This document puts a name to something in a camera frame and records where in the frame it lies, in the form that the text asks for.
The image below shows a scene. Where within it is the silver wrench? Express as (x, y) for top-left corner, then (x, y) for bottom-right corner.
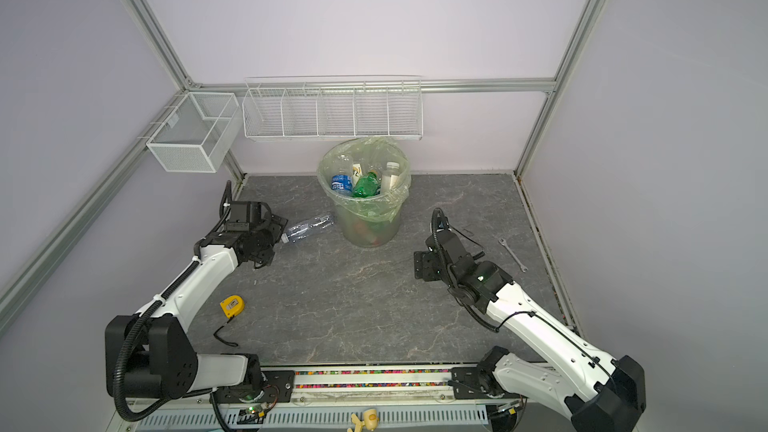
(498, 238), (528, 273)

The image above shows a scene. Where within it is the green bottle yellow cap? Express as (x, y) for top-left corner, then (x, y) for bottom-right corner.
(352, 171), (381, 198)

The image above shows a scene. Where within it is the clear bottle blue label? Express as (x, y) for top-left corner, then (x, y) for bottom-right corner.
(330, 156), (354, 196)

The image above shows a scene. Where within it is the white wire wall shelf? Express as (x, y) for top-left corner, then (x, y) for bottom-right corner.
(241, 75), (424, 141)

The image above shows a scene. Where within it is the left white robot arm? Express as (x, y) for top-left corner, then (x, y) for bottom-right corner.
(105, 185), (288, 422)

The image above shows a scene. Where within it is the yellow tape measure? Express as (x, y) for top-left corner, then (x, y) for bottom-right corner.
(213, 295), (245, 348)

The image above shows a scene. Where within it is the white mesh wall basket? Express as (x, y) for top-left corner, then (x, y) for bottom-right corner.
(147, 92), (242, 173)

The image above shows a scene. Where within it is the yellow toy figure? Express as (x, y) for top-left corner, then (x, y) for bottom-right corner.
(347, 408), (380, 432)

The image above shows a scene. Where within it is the green-lined mesh waste bin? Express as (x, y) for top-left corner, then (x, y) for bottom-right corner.
(317, 136), (412, 248)

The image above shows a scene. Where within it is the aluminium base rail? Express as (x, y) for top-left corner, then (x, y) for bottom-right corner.
(119, 362), (628, 412)

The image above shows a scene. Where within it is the clear bottle green cap small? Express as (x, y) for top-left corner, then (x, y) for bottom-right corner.
(350, 162), (363, 188)

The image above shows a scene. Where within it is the clear bottle dark blue neck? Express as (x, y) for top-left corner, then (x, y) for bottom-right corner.
(281, 213), (334, 243)

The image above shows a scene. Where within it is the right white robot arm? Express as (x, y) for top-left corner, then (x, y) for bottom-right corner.
(414, 208), (647, 431)

